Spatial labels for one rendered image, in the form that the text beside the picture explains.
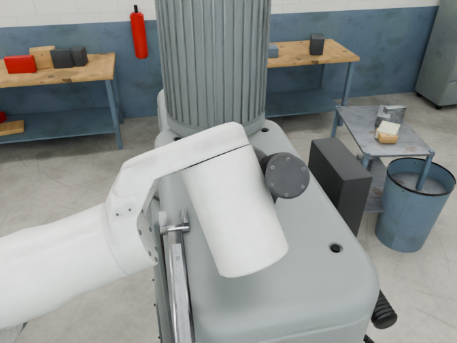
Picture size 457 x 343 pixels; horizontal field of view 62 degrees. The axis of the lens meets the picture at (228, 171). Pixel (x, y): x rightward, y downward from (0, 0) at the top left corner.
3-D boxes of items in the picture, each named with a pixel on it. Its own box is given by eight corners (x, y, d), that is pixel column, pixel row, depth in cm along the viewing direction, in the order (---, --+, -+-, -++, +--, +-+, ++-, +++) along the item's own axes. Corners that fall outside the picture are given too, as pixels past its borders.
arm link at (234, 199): (219, 250, 42) (201, 290, 30) (185, 160, 41) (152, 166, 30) (318, 216, 40) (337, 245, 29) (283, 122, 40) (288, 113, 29)
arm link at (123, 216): (268, 211, 36) (137, 265, 35) (235, 124, 36) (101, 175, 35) (285, 220, 30) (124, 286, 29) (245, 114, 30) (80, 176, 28)
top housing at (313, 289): (375, 370, 51) (407, 295, 42) (182, 414, 47) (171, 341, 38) (271, 174, 89) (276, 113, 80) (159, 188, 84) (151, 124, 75)
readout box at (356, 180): (361, 239, 101) (379, 175, 89) (329, 244, 100) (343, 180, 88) (329, 194, 118) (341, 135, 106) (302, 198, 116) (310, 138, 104)
